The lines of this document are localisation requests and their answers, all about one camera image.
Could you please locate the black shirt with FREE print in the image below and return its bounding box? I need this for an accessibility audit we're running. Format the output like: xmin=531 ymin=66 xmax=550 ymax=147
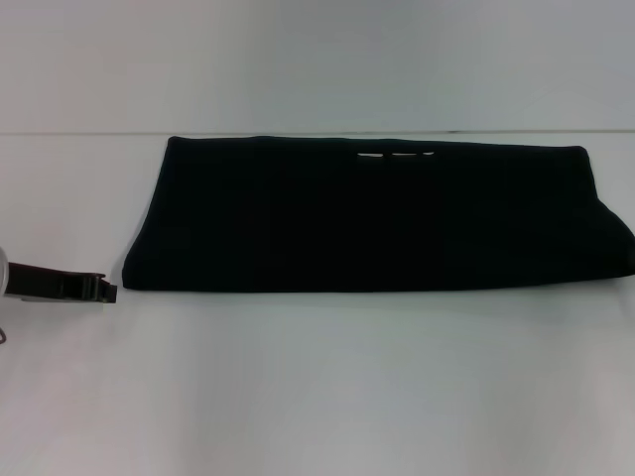
xmin=121 ymin=134 xmax=635 ymax=295

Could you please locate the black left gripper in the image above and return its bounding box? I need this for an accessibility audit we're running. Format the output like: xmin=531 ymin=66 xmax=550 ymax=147
xmin=5 ymin=261 xmax=119 ymax=304

